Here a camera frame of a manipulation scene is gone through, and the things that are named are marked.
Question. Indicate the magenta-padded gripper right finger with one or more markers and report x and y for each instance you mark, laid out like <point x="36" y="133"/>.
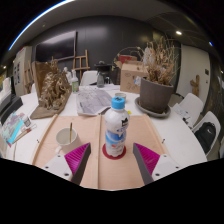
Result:
<point x="146" y="158"/>

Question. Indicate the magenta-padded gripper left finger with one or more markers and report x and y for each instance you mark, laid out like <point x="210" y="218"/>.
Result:
<point x="77" y="158"/>

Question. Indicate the white bottle with blue cap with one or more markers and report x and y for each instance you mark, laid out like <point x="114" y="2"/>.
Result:
<point x="116" y="130"/>

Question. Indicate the white mug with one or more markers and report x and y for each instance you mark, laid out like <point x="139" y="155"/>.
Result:
<point x="65" y="141"/>

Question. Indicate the grey plant saucer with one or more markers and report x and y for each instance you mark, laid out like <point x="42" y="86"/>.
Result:
<point x="153" y="114"/>

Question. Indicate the stack of papers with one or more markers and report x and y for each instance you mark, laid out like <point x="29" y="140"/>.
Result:
<point x="182" y="115"/>

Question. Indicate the open magazine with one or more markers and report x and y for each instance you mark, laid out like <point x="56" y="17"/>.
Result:
<point x="91" y="101"/>

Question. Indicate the paint brush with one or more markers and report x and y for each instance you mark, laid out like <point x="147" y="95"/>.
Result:
<point x="24" y="134"/>

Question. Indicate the dry plant in grey pot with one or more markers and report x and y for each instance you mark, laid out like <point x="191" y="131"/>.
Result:
<point x="155" y="96"/>

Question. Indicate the black backpack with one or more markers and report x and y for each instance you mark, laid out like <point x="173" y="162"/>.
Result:
<point x="205" y="136"/>

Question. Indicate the small paint jar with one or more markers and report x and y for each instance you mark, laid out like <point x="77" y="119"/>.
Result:
<point x="26" y="121"/>

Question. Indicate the white chair with papers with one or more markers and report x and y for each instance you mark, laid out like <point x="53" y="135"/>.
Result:
<point x="193" y="103"/>

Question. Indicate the colourful book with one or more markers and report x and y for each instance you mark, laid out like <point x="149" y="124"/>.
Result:
<point x="11" y="128"/>

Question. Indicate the green-labelled white bottle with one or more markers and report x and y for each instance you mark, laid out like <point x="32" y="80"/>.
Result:
<point x="75" y="85"/>

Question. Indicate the white chair with backpack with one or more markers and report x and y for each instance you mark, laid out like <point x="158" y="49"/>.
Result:
<point x="213" y="118"/>

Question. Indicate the grey spray bottle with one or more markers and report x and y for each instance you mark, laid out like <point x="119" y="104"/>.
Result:
<point x="100" y="81"/>

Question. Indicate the white chair behind table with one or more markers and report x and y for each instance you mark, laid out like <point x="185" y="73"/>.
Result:
<point x="88" y="78"/>

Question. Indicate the cardboard box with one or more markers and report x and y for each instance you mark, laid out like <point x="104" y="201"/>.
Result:
<point x="130" y="78"/>

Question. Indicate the black boxes stack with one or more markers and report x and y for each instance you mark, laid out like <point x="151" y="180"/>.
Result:
<point x="10" y="106"/>

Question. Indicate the small white figurine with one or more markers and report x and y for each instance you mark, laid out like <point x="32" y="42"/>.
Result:
<point x="67" y="74"/>

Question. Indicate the wooden easel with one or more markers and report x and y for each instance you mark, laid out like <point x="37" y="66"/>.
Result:
<point x="81" y="63"/>

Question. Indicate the tall white plaster statue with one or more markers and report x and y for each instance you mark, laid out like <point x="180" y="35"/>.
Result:
<point x="148" y="56"/>

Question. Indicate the white cabinet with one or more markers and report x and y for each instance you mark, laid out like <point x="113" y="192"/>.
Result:
<point x="21" y="70"/>

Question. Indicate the wooden figure by wall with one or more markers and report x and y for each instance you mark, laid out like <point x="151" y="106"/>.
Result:
<point x="194" y="86"/>

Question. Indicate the black wall screen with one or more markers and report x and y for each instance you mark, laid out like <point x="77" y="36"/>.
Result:
<point x="56" y="46"/>

